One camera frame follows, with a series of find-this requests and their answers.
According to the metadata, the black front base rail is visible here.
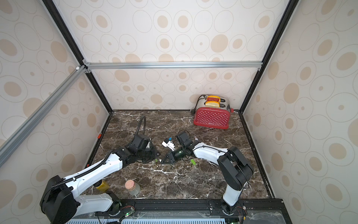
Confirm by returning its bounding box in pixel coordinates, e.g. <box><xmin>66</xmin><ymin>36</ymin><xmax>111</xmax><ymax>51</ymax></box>
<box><xmin>68</xmin><ymin>199</ymin><xmax>292</xmax><ymax>224</ymax></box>

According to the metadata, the red polka dot toaster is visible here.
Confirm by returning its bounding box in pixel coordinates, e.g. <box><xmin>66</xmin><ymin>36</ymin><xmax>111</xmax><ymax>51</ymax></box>
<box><xmin>191</xmin><ymin>94</ymin><xmax>234</xmax><ymax>129</ymax></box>

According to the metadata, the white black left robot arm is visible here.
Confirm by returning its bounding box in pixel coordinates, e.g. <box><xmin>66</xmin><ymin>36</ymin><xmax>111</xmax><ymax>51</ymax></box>
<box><xmin>40</xmin><ymin>134</ymin><xmax>160</xmax><ymax>224</ymax></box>

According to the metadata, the diagonal aluminium frame bar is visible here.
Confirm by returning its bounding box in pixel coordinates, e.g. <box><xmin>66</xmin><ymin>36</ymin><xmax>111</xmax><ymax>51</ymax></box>
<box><xmin>1</xmin><ymin>65</ymin><xmax>86</xmax><ymax>165</ymax></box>

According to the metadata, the horizontal aluminium frame bar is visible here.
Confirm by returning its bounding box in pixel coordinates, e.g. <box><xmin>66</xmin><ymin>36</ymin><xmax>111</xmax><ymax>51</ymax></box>
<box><xmin>85</xmin><ymin>61</ymin><xmax>263</xmax><ymax>70</ymax></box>

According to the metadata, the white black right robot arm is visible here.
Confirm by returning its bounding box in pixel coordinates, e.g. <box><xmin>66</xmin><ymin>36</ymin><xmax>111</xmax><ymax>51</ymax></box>
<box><xmin>161</xmin><ymin>131</ymin><xmax>254</xmax><ymax>209</ymax></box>

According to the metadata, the cork stoppered glass jar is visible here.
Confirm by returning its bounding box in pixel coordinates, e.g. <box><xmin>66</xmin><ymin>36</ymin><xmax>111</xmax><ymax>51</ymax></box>
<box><xmin>125</xmin><ymin>180</ymin><xmax>140</xmax><ymax>196</ymax></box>

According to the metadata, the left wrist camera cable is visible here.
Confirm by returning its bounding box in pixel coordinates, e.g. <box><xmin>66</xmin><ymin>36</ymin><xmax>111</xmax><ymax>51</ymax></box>
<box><xmin>135</xmin><ymin>116</ymin><xmax>147</xmax><ymax>136</ymax></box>

